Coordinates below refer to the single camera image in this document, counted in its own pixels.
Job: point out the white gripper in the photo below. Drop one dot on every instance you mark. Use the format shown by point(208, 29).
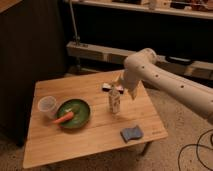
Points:
point(128, 80)

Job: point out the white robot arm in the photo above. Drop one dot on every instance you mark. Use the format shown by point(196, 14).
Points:
point(140, 66)

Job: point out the blue sponge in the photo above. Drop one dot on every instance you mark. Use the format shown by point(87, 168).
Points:
point(133, 133)

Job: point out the green round plate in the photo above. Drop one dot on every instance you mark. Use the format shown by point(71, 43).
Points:
point(80, 110)

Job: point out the wooden folding table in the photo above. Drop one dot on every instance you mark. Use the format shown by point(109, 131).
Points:
point(48, 143)

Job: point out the orange carrot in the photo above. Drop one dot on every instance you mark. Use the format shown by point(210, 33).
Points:
point(64, 118)

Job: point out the vertical metal pole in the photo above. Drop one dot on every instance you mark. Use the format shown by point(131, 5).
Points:
point(76, 36)

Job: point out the clear plastic cup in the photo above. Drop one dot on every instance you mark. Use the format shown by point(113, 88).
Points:
point(48, 106)

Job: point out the upper wooden shelf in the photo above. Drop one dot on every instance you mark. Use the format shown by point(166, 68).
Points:
point(145, 8)

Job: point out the metal shelf rail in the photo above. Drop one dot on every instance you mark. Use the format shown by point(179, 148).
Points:
point(197, 69)

